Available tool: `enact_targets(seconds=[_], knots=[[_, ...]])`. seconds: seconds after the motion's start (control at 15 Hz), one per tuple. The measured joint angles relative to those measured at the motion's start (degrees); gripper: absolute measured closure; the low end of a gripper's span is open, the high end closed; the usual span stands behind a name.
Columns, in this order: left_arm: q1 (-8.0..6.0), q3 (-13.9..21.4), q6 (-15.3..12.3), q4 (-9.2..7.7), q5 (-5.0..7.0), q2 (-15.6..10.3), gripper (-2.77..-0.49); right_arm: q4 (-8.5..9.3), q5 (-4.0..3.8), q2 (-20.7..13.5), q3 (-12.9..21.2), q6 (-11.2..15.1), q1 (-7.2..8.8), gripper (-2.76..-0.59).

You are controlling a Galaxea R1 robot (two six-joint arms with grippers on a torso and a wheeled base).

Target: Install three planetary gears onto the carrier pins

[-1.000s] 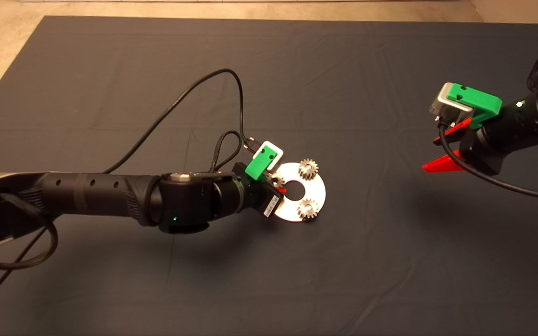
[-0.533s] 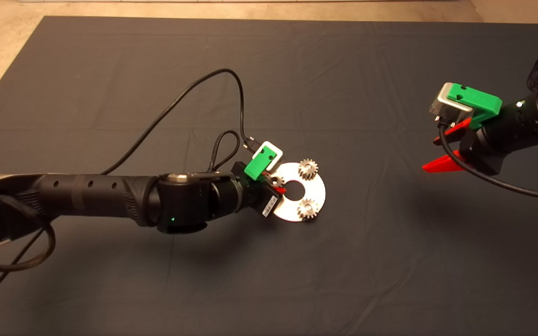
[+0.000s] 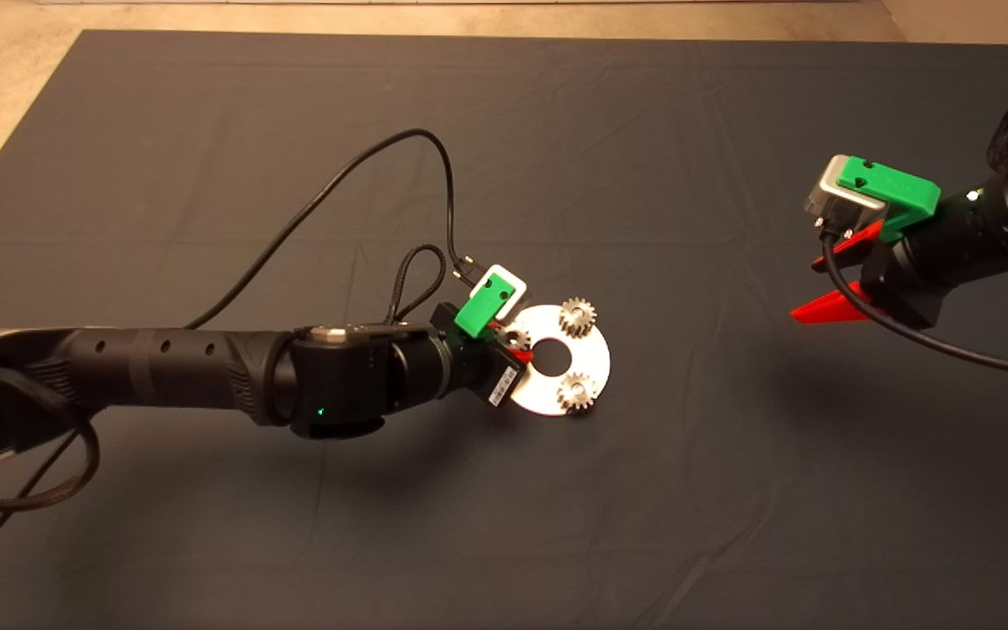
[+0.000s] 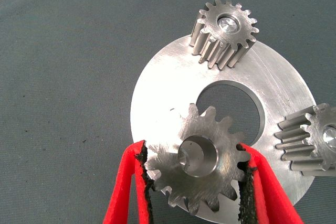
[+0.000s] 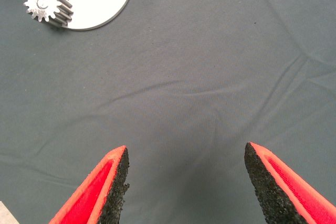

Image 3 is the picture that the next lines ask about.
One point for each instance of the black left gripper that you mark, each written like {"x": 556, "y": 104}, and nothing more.
{"x": 482, "y": 372}

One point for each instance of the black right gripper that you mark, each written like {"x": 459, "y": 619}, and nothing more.
{"x": 968, "y": 245}

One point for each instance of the small steel planetary gear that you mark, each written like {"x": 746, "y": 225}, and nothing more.
{"x": 515, "y": 338}
{"x": 577, "y": 394}
{"x": 578, "y": 318}

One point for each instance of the round metal carrier plate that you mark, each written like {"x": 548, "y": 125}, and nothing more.
{"x": 574, "y": 359}

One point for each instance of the dark grey table cloth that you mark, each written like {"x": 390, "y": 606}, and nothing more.
{"x": 644, "y": 525}

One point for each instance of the green left camera mount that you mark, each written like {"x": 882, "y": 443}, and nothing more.
{"x": 479, "y": 308}

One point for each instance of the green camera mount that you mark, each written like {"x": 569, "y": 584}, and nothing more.
{"x": 479, "y": 308}
{"x": 898, "y": 188}

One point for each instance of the silver left camera box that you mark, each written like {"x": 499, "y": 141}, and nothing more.
{"x": 514, "y": 284}

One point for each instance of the silver camera box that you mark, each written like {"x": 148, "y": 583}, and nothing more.
{"x": 836, "y": 188}
{"x": 514, "y": 284}

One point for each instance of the silver right camera box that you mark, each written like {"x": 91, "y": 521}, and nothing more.
{"x": 836, "y": 188}

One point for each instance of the green right camera mount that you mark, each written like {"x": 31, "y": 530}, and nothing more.
{"x": 898, "y": 188}

